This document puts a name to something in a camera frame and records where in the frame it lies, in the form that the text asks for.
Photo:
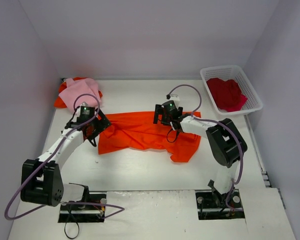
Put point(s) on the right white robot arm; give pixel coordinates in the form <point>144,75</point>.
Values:
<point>226,143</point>

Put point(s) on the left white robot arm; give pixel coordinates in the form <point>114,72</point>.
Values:
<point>41,179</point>

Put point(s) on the red t shirt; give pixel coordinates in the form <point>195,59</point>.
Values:
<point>226,94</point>

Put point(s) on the orange folded t shirt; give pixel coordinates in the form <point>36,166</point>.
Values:
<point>58,100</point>

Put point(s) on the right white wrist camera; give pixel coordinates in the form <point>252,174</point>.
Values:
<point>173,97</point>

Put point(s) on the white plastic basket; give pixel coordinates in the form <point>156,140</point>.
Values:
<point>236,73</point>

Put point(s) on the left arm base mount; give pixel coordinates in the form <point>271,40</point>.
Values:
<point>83,213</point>

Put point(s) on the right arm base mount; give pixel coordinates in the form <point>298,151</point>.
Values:
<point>211,205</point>

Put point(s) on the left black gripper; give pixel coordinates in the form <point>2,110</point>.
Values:
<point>97,127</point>

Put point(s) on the pink folded t shirt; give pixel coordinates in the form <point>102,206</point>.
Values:
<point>77,95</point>

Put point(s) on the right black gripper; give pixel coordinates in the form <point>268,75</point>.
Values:
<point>162,116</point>

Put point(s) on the orange t shirt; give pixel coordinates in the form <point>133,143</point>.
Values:
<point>58,100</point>
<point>136,130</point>

